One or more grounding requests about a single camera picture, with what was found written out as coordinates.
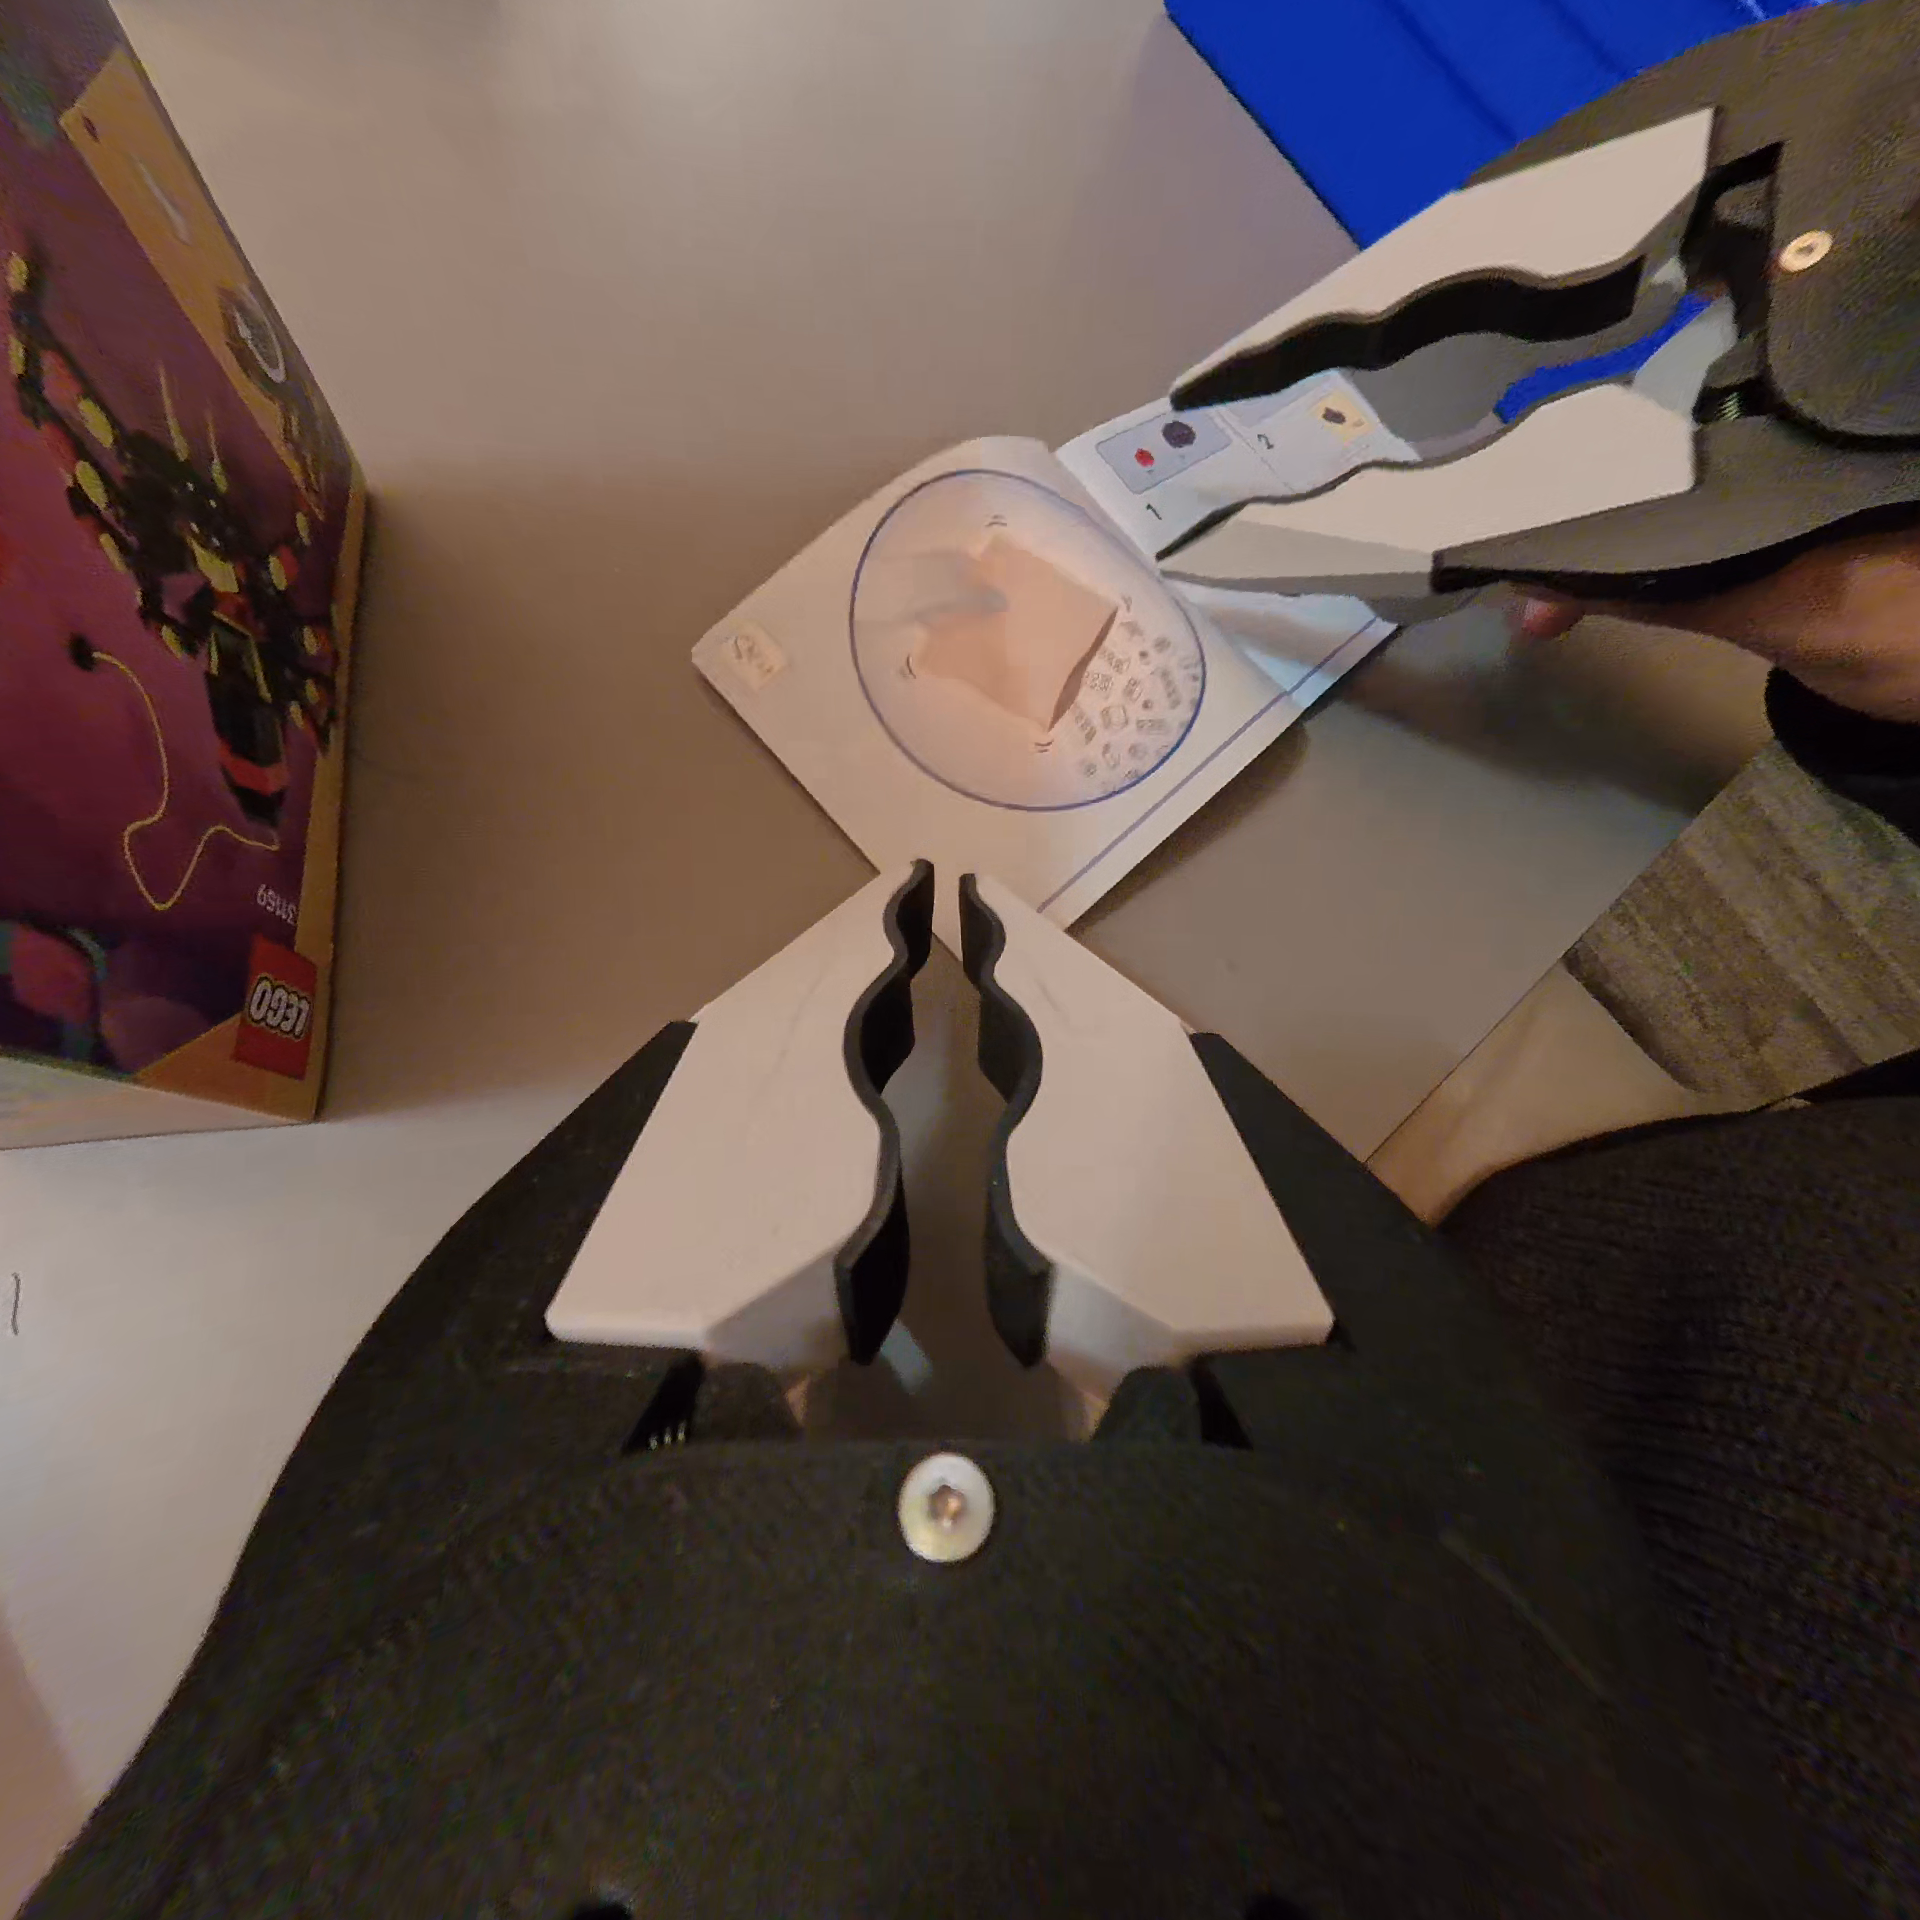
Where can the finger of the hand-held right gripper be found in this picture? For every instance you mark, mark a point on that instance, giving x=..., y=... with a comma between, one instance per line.
x=1560, y=464
x=1499, y=241

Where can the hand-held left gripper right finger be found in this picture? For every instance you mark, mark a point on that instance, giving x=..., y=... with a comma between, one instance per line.
x=1155, y=1201

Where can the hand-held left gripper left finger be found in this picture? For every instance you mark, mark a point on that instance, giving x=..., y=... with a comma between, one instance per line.
x=733, y=1185

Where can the instruction booklet with yellow back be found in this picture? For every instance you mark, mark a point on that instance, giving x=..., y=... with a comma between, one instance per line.
x=974, y=644

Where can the colourful toy brick set box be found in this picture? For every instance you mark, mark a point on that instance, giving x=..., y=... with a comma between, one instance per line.
x=165, y=598

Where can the person's right hand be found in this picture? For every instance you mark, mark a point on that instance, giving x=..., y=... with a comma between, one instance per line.
x=1816, y=614

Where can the person's beige pants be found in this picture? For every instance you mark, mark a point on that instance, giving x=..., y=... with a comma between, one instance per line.
x=1515, y=1094

